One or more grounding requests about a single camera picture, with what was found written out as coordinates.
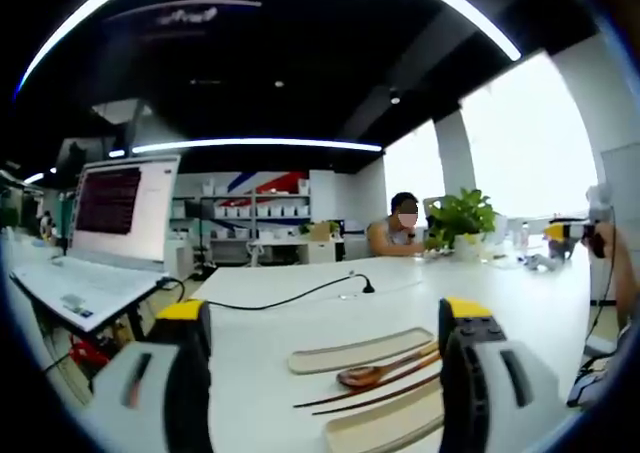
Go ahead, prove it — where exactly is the green potted plant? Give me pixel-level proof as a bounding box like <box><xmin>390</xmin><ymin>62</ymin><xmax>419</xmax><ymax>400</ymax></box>
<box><xmin>426</xmin><ymin>187</ymin><xmax>500</xmax><ymax>263</ymax></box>

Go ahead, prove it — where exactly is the person's right hand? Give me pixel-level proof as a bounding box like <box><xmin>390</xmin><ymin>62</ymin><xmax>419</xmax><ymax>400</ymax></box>
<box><xmin>594</xmin><ymin>221</ymin><xmax>624</xmax><ymax>262</ymax></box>

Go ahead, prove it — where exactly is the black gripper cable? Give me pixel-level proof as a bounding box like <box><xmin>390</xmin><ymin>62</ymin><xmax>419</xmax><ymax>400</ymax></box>
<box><xmin>581</xmin><ymin>252</ymin><xmax>617</xmax><ymax>367</ymax></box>

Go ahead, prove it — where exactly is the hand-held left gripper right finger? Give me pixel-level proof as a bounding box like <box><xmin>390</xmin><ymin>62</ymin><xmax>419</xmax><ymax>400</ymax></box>
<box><xmin>438</xmin><ymin>296</ymin><xmax>581</xmax><ymax>453</ymax></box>

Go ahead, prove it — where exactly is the white laptop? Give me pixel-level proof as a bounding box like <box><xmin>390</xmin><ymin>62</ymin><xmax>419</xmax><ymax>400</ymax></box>
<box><xmin>9</xmin><ymin>154</ymin><xmax>182</xmax><ymax>332</ymax></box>

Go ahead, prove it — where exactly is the dark wooden chopstick utensil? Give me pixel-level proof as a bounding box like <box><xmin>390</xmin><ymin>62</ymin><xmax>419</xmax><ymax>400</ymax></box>
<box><xmin>310</xmin><ymin>371</ymin><xmax>444</xmax><ymax>417</ymax></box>
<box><xmin>292</xmin><ymin>356</ymin><xmax>444</xmax><ymax>409</ymax></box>

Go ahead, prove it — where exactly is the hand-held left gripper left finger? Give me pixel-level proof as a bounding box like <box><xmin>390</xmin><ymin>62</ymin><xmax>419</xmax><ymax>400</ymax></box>
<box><xmin>89</xmin><ymin>297</ymin><xmax>214</xmax><ymax>453</ymax></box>

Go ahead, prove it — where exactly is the white low cabinet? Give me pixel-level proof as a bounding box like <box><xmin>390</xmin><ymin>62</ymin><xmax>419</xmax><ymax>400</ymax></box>
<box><xmin>248</xmin><ymin>237</ymin><xmax>346</xmax><ymax>265</ymax></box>

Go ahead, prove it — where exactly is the black cable with plug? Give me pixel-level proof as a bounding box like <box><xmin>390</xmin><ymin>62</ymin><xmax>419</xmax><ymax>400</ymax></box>
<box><xmin>158</xmin><ymin>271</ymin><xmax>377</xmax><ymax>311</ymax></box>

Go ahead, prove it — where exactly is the beige cutlery case base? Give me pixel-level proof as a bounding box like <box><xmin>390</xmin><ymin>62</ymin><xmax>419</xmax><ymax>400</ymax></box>
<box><xmin>324</xmin><ymin>391</ymin><xmax>446</xmax><ymax>453</ymax></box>

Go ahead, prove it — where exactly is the wooden spoon utensil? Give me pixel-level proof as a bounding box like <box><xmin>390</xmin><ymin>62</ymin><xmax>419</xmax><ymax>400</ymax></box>
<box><xmin>335</xmin><ymin>341</ymin><xmax>442</xmax><ymax>389</ymax></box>

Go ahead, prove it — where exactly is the shelf with white bins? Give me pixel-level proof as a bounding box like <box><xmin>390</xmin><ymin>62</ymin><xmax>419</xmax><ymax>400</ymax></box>
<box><xmin>171</xmin><ymin>171</ymin><xmax>312</xmax><ymax>265</ymax></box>

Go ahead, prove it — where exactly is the cardboard box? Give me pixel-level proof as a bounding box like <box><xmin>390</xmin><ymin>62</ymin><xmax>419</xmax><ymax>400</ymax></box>
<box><xmin>308</xmin><ymin>221</ymin><xmax>335</xmax><ymax>243</ymax></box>

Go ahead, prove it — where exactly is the beige cutlery case lid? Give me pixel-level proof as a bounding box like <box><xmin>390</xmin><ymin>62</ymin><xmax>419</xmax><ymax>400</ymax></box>
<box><xmin>288</xmin><ymin>326</ymin><xmax>435</xmax><ymax>377</ymax></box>

